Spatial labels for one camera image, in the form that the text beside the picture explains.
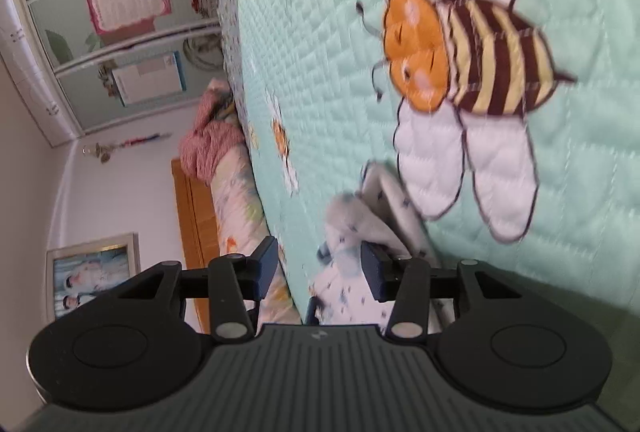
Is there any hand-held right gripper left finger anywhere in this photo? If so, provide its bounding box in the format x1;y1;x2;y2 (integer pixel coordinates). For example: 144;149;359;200
117;236;278;344

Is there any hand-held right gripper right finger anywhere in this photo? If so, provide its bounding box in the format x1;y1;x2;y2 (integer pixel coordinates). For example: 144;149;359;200
360;242;524;344

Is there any white printed children's sweatshirt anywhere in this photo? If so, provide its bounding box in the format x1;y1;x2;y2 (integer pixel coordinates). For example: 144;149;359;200
307;161;454;329

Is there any floral pillow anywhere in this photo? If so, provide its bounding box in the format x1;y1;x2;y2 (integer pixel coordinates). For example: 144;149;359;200
206;142;297;313

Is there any wooden headboard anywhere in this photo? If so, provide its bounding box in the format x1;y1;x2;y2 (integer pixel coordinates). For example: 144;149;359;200
170;158;222;336

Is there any pink knitted garment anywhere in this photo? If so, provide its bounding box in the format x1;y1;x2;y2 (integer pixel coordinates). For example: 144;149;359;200
179;79;244;186

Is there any green quilted bee bedspread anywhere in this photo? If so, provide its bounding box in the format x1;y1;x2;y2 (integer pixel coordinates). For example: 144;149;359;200
211;0;640;344

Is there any blue-bordered paper poster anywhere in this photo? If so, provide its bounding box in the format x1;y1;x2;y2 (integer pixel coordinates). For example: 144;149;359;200
110;50;188;109

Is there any white wardrobe with sliding doors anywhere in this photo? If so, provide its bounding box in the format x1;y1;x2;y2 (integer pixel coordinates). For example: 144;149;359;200
0;0;227;149

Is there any framed wall picture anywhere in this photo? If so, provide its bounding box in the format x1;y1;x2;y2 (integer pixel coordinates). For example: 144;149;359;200
45;232;142;326

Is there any hanging wall ornament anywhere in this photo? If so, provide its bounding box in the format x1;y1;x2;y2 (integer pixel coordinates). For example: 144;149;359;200
81;131;172;163

